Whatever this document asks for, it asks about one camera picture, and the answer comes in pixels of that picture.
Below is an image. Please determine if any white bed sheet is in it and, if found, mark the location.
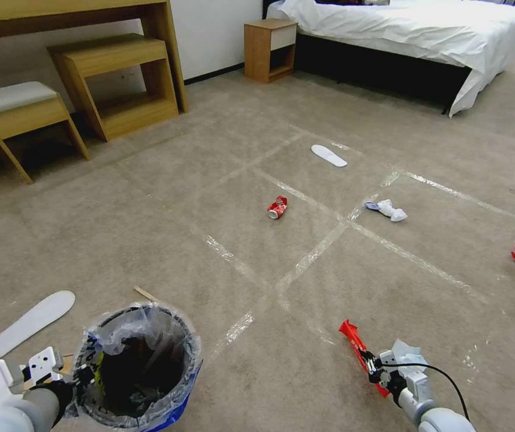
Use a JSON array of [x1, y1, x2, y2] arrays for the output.
[[266, 0, 515, 119]]

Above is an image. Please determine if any flat wooden stick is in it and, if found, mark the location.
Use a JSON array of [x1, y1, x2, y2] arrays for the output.
[[132, 286, 162, 303]]

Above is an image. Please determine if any wooden nightstand white drawer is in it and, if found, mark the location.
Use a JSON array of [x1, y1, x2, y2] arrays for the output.
[[243, 19, 299, 85]]

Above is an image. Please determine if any large white shoe insole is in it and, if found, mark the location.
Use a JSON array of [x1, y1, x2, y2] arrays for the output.
[[0, 290, 77, 359]]

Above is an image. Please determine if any clear blue bin liner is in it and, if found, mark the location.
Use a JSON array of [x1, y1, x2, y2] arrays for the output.
[[71, 301, 205, 428]]

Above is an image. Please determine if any red plastic wrapper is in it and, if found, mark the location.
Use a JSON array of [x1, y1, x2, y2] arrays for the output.
[[339, 319, 391, 400]]

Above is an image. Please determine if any low wooden side table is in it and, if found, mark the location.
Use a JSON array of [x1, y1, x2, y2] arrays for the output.
[[47, 33, 180, 143]]

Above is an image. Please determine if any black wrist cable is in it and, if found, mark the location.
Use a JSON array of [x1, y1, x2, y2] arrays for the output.
[[382, 362, 471, 422]]

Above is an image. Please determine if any black bed frame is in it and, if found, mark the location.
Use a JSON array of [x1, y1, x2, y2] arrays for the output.
[[262, 0, 472, 116]]

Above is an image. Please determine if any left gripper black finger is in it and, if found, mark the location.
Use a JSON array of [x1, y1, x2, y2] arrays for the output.
[[89, 355, 107, 391]]

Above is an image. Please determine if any wooden stool white cushion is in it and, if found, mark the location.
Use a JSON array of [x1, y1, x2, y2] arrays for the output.
[[0, 80, 92, 188]]

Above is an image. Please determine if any small white shoe insole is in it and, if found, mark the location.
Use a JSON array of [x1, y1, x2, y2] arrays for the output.
[[311, 143, 348, 168]]

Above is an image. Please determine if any crushed red soda can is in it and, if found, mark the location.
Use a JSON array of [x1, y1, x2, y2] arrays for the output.
[[266, 195, 290, 220]]

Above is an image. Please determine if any wooden desk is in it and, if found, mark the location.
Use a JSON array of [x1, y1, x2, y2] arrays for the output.
[[0, 0, 189, 114]]

